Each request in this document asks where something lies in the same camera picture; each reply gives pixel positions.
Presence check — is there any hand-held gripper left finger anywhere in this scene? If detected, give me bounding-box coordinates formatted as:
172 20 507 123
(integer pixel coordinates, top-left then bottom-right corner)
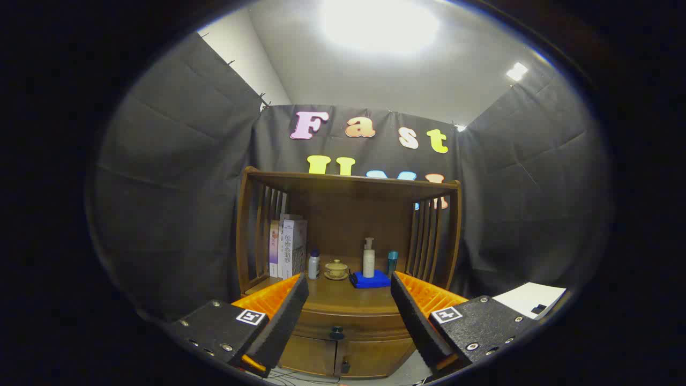
170 272 310 377

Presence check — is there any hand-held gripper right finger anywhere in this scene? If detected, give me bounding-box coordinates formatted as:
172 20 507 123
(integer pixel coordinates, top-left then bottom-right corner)
390 271 536 376

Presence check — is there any wooden cabinet door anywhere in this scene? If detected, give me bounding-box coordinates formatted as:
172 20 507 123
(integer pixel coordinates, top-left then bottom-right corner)
335 339 416 379
279 335 337 376

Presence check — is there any wooden countertop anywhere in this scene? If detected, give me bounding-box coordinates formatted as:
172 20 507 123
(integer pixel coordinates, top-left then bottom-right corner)
244 257 456 317

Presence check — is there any wooden cabinet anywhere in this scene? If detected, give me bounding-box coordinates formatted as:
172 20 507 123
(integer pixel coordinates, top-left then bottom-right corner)
236 166 463 380

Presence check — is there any folded blue cloth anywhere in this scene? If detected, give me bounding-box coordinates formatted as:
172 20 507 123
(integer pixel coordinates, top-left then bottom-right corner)
349 270 393 289

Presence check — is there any white pump bottle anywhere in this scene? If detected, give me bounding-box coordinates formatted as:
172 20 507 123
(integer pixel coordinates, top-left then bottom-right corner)
362 237 376 278

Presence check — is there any white patterned book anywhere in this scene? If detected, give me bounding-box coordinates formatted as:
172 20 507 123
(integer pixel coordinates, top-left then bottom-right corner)
278 214 308 280

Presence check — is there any purple book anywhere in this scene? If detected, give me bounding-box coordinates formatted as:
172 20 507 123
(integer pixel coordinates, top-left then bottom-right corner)
269 219 280 278

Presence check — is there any large ceiling light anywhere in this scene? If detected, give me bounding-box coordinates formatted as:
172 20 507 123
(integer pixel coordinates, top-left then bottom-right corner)
320 0 441 54

